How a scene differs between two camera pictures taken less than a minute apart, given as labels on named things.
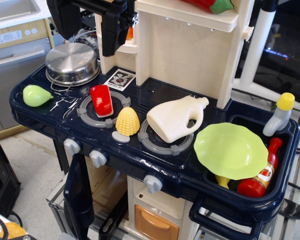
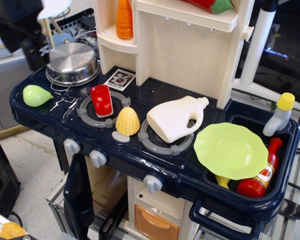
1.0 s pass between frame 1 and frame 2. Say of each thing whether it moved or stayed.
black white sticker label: stayed
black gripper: moved
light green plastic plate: stayed
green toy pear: stayed
